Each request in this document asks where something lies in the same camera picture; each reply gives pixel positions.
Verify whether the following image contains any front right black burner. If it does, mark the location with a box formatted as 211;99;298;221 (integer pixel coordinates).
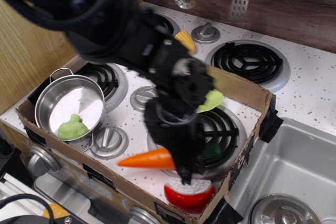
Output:
147;105;247;181

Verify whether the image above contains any silver metal pot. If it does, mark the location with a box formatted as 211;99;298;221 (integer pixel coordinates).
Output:
35;68;107;152

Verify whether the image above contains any light green toy plate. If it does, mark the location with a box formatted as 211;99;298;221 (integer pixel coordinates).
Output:
196;89;224;113

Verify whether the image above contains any silver oven knob right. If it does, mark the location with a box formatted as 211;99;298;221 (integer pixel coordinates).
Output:
128;206;161;224

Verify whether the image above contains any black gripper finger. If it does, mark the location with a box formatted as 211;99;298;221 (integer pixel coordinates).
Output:
172;150;195;185
193;148;205;175

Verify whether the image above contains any back left black burner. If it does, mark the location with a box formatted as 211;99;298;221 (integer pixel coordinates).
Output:
153;14;181;36

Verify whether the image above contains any silver stove knob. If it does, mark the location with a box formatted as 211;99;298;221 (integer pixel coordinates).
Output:
191;22;221;45
130;86;158;113
90;126;129;160

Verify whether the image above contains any red bowl of rice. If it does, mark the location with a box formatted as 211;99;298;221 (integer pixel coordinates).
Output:
164;178;216;214

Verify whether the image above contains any silver oven knob left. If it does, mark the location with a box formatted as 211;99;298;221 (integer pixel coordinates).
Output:
28;145;61;177

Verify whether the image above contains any black cable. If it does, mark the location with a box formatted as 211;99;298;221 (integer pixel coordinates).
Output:
0;194;55;224

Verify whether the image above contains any silver oven knob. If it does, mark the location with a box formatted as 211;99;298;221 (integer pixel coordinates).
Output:
128;206;161;224
28;145;61;177

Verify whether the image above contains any yellow toy corn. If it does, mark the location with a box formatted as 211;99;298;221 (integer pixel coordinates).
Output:
174;30;195;54

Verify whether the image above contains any silver sink drain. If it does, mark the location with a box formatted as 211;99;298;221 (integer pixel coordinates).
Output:
248;194;322;223

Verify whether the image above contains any back right black burner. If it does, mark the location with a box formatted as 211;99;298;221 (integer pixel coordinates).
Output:
205;40;291;93

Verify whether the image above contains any black burner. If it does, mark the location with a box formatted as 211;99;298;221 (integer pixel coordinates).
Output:
153;14;181;36
205;40;291;93
147;105;247;181
76;63;128;113

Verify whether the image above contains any brown cardboard fence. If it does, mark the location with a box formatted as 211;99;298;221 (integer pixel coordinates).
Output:
16;67;276;223

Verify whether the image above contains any stainless steel sink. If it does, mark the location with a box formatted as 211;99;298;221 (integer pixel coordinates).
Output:
229;118;335;223

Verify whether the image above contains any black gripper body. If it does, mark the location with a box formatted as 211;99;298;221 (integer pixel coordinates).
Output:
143;95;207;156

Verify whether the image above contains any orange toy carrot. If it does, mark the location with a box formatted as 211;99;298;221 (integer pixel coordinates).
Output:
117;147;176;170

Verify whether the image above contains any silver front stove knob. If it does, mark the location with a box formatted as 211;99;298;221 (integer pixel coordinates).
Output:
90;126;129;160

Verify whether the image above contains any hanging metal spatula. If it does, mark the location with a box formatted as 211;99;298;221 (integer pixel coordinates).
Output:
227;0;249;23

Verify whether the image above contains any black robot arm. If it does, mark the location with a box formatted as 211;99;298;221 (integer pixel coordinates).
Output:
4;0;214;184

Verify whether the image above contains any green toy vegetable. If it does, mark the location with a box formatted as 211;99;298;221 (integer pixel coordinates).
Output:
58;114;89;140

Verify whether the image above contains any silver back stove knob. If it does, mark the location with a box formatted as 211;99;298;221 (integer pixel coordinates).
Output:
191;22;221;45

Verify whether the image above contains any silver centre stove knob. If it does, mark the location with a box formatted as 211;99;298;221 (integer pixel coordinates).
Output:
130;86;158;113

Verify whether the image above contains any front left black burner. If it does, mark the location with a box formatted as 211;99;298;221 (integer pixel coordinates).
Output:
76;63;128;113

